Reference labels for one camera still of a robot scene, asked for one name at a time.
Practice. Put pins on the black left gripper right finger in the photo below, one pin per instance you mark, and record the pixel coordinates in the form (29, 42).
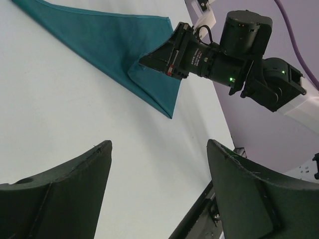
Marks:
(256, 202)

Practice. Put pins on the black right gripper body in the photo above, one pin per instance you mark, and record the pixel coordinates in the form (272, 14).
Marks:
(238, 57)

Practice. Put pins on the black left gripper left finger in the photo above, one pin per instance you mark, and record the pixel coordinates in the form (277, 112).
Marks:
(63, 202)

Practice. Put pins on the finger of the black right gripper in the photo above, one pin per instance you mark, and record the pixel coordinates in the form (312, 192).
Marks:
(158, 59)
(166, 49)

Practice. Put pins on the teal cloth napkin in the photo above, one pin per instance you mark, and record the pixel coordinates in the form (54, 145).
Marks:
(113, 43)

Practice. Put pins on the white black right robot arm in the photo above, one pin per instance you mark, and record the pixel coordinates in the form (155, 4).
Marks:
(286, 91)

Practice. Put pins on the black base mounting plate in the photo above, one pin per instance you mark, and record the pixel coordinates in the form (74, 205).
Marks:
(203, 220)

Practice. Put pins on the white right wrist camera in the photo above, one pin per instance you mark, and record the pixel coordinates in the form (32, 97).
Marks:
(203, 11)

